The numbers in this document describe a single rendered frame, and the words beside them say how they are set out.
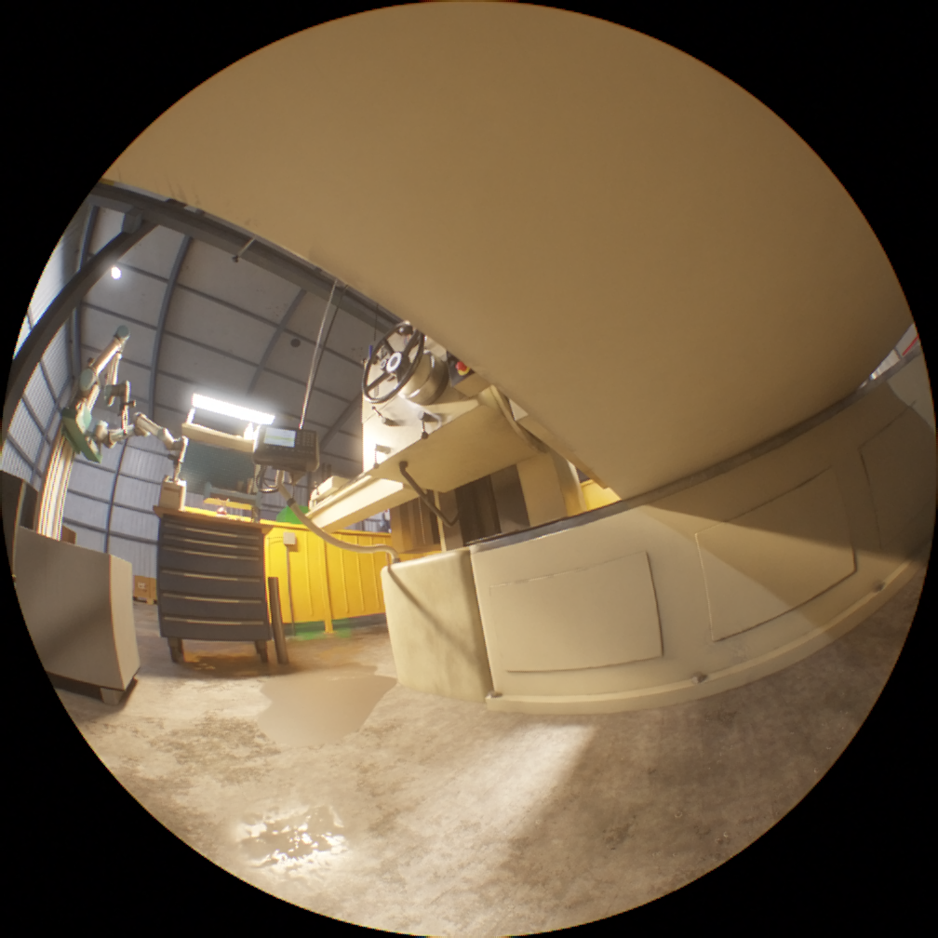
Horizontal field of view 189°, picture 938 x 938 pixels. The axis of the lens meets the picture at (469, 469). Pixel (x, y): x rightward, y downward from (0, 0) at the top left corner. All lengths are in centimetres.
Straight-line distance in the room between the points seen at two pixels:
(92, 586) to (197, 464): 169
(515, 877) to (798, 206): 70
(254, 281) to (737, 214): 996
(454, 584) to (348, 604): 268
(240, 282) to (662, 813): 1054
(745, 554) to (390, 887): 96
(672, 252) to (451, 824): 75
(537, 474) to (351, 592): 275
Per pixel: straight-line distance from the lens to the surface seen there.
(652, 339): 19
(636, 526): 80
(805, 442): 97
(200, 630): 207
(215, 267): 1022
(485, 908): 54
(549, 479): 154
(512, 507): 160
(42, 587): 148
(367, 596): 377
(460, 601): 104
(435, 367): 115
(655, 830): 60
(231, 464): 274
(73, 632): 142
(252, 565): 207
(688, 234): 16
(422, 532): 204
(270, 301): 1012
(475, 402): 105
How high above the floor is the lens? 50
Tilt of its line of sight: 21 degrees up
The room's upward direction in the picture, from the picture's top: 10 degrees counter-clockwise
